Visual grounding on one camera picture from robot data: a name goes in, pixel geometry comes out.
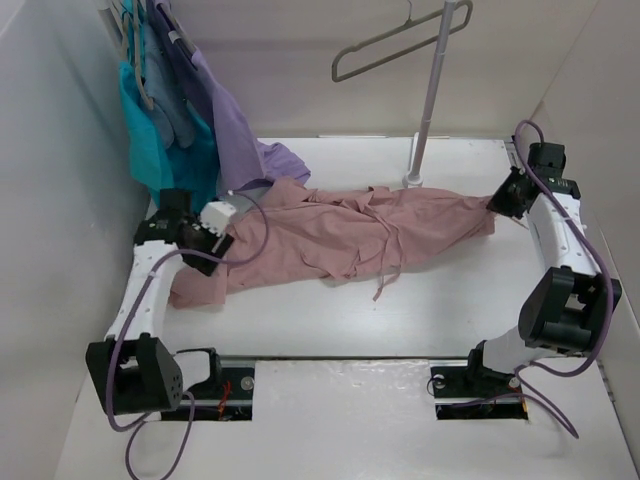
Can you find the pink trousers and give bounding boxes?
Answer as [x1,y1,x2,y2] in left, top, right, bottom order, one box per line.
[170,178,496,309]

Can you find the grey clothes hanger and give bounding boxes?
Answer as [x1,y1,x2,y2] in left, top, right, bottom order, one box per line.
[330,0,474,83]

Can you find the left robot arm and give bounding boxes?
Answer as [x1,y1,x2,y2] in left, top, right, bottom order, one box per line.
[85,189,236,415]

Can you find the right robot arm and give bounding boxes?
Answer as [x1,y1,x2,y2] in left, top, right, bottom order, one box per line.
[462,142,622,394]

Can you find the grey hanger on rack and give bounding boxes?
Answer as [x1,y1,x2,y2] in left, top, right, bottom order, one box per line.
[109,1,154,110]

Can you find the teal hanging shirt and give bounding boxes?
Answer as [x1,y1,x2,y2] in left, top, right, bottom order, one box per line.
[117,0,221,211]

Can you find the purple hanging shirt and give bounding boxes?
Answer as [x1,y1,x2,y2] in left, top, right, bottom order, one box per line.
[146,1,311,190]

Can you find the white rack pole with base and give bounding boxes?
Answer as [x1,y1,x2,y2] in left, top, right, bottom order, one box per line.
[402,0,456,188]

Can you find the blue-grey hanging garment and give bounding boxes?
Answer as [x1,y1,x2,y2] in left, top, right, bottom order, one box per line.
[142,23,195,149]

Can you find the left white rack pole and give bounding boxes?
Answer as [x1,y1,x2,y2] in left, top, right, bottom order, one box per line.
[95,0,123,47]

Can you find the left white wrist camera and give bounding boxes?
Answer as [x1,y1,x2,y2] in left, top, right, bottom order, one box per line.
[199,201,237,236]

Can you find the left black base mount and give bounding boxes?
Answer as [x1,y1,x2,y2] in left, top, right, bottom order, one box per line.
[190,363,255,422]

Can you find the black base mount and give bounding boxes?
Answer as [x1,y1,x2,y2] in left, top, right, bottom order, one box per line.
[427,363,528,421]
[190,363,255,422]

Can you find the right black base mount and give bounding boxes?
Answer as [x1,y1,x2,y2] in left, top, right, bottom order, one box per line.
[427,363,528,421]

